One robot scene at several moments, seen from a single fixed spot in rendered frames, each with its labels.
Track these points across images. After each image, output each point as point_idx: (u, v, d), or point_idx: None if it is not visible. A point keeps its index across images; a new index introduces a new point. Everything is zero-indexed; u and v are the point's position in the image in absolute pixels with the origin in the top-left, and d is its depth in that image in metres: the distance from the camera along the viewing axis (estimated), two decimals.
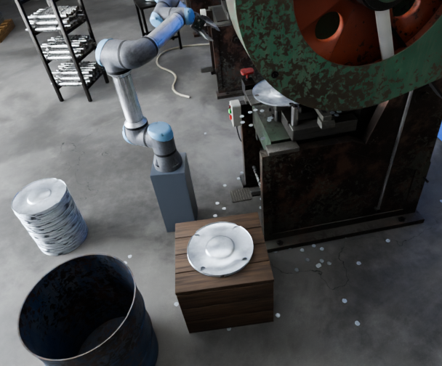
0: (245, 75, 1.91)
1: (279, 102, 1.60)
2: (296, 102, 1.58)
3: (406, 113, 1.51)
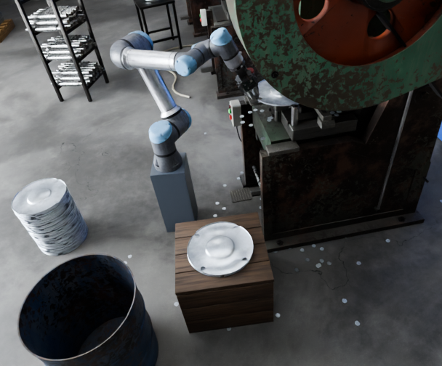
0: None
1: (286, 102, 1.59)
2: None
3: (406, 113, 1.51)
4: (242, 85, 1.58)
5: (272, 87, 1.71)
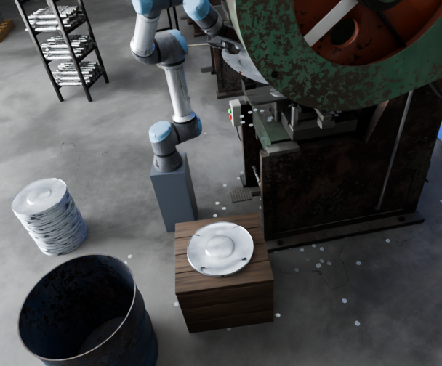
0: None
1: None
2: None
3: (406, 113, 1.51)
4: None
5: (242, 66, 1.56)
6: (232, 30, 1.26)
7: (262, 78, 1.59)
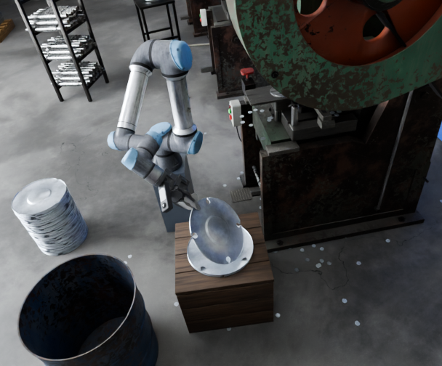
0: (245, 75, 1.91)
1: (196, 223, 1.42)
2: (197, 240, 1.38)
3: (406, 113, 1.51)
4: (183, 196, 1.40)
5: (224, 221, 1.52)
6: (163, 192, 1.37)
7: (230, 245, 1.49)
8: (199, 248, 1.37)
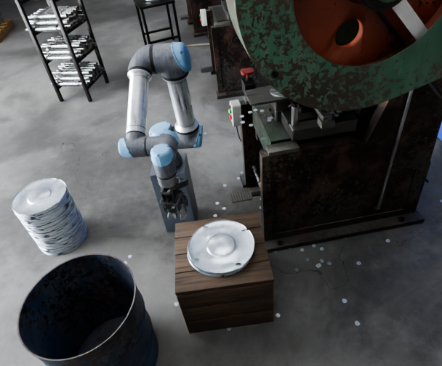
0: (245, 75, 1.91)
1: (197, 250, 1.54)
2: (200, 263, 1.49)
3: (406, 113, 1.51)
4: None
5: (228, 235, 1.58)
6: None
7: (240, 251, 1.51)
8: (203, 269, 1.46)
